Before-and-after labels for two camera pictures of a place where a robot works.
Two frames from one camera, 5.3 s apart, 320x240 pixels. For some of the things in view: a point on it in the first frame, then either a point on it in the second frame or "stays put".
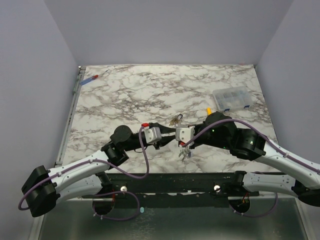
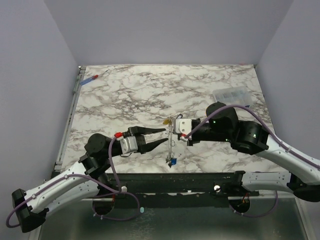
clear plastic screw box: [232, 98] stays put
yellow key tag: [172, 122] -> [166, 122]
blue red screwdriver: [88, 79] stays put
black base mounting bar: [175, 190] stays put
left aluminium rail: [77, 80] stays put
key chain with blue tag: [186, 152] -> [170, 156]
